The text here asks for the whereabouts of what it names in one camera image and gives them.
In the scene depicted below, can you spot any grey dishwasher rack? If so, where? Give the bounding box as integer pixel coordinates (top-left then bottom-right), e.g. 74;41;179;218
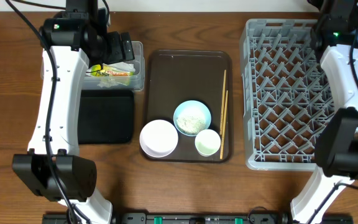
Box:
239;19;334;171

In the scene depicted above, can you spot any light blue rice bowl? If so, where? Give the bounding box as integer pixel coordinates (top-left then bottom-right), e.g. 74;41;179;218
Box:
173;100;212;137

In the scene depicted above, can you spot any black plastic tray bin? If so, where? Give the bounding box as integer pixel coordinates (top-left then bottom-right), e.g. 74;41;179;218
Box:
78;90;135;144

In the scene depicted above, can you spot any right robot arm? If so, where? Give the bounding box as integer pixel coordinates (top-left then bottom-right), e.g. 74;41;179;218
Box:
290;0;358;223

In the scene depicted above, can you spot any green yellow snack wrapper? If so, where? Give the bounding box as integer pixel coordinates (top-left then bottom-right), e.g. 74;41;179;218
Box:
86;62;135;77

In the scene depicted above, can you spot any white cup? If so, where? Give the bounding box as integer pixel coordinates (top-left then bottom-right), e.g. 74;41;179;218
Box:
195;129;221;157

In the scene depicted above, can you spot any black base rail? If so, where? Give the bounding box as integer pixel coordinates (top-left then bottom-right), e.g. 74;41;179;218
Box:
42;213;354;224

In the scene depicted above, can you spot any wooden chopstick left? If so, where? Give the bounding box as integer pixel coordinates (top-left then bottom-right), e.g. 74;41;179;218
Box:
219;70;226;135

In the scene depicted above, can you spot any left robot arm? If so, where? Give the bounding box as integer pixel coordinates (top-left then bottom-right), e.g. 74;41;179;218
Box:
12;0;135;223

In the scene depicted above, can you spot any clear plastic waste bin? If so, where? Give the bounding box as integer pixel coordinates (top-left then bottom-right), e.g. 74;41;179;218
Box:
40;40;145;93

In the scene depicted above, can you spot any wooden chopstick right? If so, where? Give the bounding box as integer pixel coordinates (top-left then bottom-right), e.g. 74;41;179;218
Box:
219;90;228;159

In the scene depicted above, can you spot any white napkin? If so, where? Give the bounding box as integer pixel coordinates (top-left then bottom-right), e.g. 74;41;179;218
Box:
96;62;135;88

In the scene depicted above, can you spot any wooden chopstick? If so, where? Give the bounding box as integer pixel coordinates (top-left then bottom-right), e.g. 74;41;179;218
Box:
219;90;228;159
219;70;226;135

